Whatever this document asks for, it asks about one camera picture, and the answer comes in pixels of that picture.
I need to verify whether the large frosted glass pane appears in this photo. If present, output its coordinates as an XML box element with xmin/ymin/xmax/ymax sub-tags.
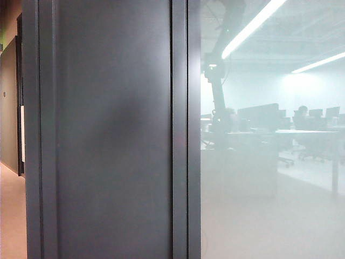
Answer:
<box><xmin>199</xmin><ymin>0</ymin><xmax>345</xmax><ymax>259</ymax></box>

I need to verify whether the white vertical door handle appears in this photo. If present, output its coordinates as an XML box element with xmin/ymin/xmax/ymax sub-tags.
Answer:
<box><xmin>20</xmin><ymin>105</ymin><xmax>26</xmax><ymax>163</ymax></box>

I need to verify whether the dark door frame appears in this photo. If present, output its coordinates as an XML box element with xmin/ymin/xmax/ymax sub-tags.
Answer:
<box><xmin>15</xmin><ymin>12</ymin><xmax>27</xmax><ymax>178</ymax></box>

